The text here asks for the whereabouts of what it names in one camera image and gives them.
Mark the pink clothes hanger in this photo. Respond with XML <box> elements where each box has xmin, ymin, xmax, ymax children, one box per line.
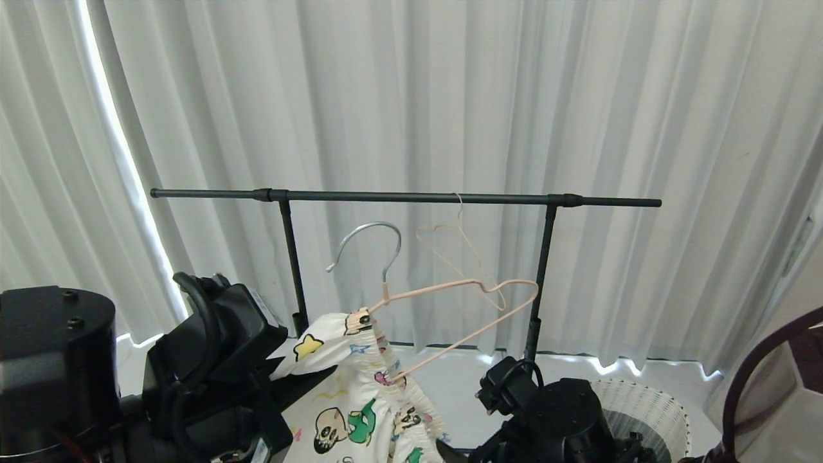
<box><xmin>325</xmin><ymin>221</ymin><xmax>539</xmax><ymax>386</ymax></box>
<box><xmin>415</xmin><ymin>193</ymin><xmax>507</xmax><ymax>313</ymax></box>

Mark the dark brown wooden chair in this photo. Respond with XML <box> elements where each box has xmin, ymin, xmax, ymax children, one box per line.
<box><xmin>678</xmin><ymin>305</ymin><xmax>823</xmax><ymax>463</ymax></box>

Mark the black clothes rack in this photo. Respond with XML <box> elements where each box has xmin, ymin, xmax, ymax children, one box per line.
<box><xmin>150</xmin><ymin>188</ymin><xmax>663</xmax><ymax>364</ymax></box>

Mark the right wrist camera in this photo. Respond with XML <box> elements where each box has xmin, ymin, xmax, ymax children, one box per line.
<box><xmin>477</xmin><ymin>357</ymin><xmax>536</xmax><ymax>415</ymax></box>

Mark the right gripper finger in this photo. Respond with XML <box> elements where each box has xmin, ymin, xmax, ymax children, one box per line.
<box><xmin>436</xmin><ymin>436</ymin><xmax>496</xmax><ymax>463</ymax></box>

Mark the white curtain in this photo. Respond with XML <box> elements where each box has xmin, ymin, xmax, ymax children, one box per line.
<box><xmin>0</xmin><ymin>0</ymin><xmax>823</xmax><ymax>380</ymax></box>

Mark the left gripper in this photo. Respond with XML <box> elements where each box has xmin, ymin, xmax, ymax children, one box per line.
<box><xmin>193</xmin><ymin>379</ymin><xmax>295</xmax><ymax>463</ymax></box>

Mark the white laundry basket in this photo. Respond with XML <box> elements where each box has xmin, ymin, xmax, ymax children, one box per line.
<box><xmin>588</xmin><ymin>378</ymin><xmax>692</xmax><ymax>463</ymax></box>

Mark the cream printed garment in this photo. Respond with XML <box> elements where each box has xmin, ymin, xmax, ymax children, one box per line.
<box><xmin>270</xmin><ymin>311</ymin><xmax>451</xmax><ymax>463</ymax></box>

